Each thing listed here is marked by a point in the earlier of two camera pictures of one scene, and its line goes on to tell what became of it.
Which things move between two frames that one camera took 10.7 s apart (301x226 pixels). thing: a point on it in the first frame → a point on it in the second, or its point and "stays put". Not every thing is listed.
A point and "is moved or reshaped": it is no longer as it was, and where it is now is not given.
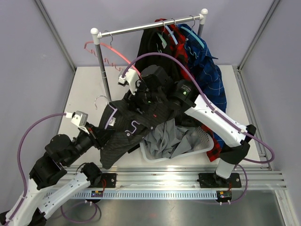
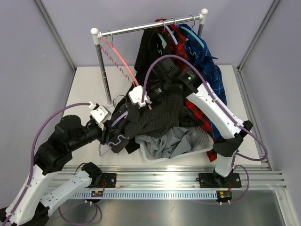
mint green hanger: (163, 43) stays put
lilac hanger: (113, 114) → (119, 118)
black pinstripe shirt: (129, 126) is moved or reshaped
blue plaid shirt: (208, 73) stays put
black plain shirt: (152, 42) stays put
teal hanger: (193, 33) stays put
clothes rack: (97, 35) stays put
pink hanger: (114, 49) → (111, 45)
